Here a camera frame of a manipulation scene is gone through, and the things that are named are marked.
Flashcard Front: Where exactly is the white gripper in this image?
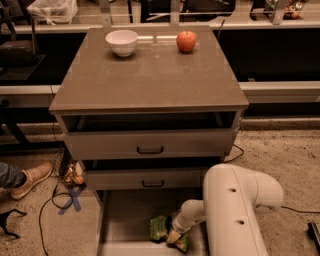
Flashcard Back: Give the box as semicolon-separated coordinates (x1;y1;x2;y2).
166;213;196;244

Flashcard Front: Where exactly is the green rice chip bag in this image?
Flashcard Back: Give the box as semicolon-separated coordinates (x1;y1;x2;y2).
148;215;189;252

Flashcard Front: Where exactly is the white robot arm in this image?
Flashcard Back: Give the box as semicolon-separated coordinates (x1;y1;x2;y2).
167;164;284;256

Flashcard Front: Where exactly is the bottom grey drawer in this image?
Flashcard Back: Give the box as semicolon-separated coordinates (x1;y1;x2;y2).
97;188;210;256

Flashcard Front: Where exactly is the grey drawer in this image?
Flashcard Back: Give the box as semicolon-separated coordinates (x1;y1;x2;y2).
97;188;210;256
83;157;221;190
61;111;240;161

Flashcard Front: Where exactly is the middle grey drawer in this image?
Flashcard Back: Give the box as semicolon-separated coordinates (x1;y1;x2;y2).
83;157;221;190

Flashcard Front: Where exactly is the top grey drawer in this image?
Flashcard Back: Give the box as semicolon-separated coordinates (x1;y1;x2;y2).
61;111;240;161

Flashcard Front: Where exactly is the grey drawer cabinet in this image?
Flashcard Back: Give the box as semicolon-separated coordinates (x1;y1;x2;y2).
50;27;248;248

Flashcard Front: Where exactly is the white plastic bag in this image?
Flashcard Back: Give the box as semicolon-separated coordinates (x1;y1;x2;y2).
27;0;78;25

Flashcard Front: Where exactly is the blue tape cross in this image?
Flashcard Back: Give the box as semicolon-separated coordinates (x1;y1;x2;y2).
58;186;84;215

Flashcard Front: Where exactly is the crumpled orange wrapper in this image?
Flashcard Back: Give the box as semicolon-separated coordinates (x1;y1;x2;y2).
64;164;84;186

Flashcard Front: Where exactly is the tan sneaker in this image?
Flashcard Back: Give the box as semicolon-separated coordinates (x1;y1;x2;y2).
10;162;53;200

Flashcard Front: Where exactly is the jeans leg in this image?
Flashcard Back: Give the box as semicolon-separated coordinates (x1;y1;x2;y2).
0;162;27;189

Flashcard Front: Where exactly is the red apple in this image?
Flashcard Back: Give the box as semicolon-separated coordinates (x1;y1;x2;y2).
176;30;197;53

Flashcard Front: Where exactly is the white ceramic bowl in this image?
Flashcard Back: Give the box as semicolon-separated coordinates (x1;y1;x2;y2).
105;30;138;57

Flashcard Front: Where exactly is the black chair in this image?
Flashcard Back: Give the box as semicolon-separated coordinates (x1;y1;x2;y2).
0;7;45;81

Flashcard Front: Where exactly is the black floor cable right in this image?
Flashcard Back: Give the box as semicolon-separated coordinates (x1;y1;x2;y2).
223;143;320;215

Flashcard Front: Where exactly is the black floor cable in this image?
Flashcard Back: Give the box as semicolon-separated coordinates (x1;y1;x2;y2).
223;143;320;215
38;182;75;256

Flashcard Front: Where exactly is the black floor cable left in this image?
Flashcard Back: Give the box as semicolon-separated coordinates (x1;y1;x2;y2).
38;182;75;256

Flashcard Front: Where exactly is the black strap on floor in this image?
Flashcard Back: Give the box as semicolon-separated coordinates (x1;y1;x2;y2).
0;208;28;240

